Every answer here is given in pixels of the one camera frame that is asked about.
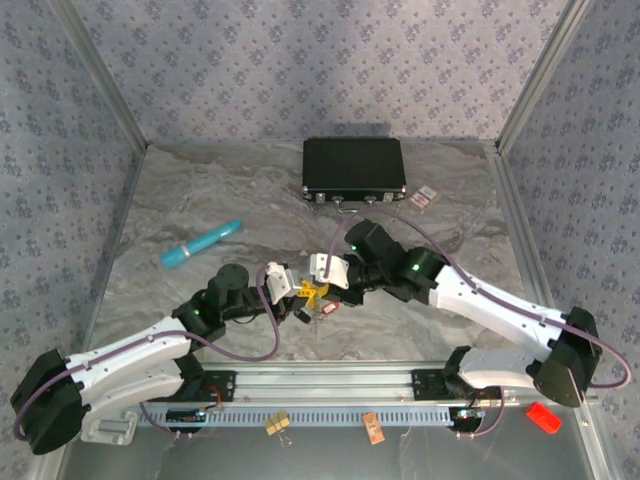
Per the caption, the teal cylinder with silver band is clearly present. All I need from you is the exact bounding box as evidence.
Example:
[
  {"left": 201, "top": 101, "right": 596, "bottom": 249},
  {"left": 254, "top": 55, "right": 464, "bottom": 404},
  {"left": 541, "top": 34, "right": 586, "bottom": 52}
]
[{"left": 159, "top": 219, "right": 244, "bottom": 269}]

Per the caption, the small red white card box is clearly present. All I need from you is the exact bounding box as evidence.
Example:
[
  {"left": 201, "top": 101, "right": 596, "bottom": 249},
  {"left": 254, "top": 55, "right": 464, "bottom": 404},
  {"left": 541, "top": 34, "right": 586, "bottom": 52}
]
[{"left": 408, "top": 183, "right": 440, "bottom": 215}]

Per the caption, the black hard case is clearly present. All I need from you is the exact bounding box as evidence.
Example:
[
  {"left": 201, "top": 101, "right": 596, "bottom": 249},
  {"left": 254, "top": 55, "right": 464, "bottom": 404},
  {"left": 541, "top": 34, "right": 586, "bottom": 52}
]
[{"left": 301, "top": 136, "right": 409, "bottom": 215}]

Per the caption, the binder clip with wooden blocks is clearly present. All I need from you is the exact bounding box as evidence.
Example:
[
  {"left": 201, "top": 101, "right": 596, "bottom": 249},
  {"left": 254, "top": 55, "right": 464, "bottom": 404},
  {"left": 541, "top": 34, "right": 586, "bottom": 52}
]
[{"left": 263, "top": 410, "right": 294, "bottom": 446}]

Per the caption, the left circuit board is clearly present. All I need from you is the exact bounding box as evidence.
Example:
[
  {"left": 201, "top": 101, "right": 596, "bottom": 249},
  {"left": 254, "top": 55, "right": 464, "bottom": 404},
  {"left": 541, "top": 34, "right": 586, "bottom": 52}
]
[{"left": 166, "top": 407, "right": 209, "bottom": 425}]

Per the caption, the small orange card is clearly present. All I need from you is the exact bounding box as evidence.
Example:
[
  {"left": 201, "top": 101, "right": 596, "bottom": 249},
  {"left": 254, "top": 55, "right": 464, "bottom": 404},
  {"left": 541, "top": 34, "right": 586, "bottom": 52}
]
[{"left": 362, "top": 412, "right": 387, "bottom": 445}]

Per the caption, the red plastic block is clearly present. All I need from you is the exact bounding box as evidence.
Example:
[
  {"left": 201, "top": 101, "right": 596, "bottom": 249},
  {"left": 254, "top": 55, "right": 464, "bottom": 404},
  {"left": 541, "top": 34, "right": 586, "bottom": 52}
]
[{"left": 524, "top": 401, "right": 564, "bottom": 435}]

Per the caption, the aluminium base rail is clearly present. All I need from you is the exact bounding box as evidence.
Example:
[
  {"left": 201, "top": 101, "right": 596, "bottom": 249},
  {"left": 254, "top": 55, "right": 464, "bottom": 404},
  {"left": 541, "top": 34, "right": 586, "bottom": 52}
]
[{"left": 199, "top": 362, "right": 599, "bottom": 404}]

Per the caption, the grey slotted cable duct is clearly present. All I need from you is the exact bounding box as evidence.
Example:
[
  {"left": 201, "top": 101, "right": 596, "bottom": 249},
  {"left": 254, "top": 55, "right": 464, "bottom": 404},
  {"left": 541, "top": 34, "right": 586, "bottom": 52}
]
[{"left": 117, "top": 404, "right": 461, "bottom": 429}]

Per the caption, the grey metal bracket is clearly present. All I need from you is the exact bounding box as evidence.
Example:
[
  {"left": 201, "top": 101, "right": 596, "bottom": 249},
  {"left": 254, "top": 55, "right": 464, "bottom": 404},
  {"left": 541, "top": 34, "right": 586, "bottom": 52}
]
[{"left": 79, "top": 410, "right": 140, "bottom": 446}]

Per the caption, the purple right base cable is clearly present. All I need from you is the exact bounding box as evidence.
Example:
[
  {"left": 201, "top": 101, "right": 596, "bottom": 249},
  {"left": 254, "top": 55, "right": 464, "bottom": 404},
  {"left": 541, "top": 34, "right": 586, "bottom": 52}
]
[{"left": 457, "top": 382, "right": 506, "bottom": 440}]

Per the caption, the aluminium frame post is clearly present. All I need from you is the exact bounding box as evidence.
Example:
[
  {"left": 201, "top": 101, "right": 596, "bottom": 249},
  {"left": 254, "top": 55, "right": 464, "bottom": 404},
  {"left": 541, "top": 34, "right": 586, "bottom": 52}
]
[
  {"left": 49, "top": 0, "right": 150, "bottom": 147},
  {"left": 495, "top": 0, "right": 596, "bottom": 154}
]

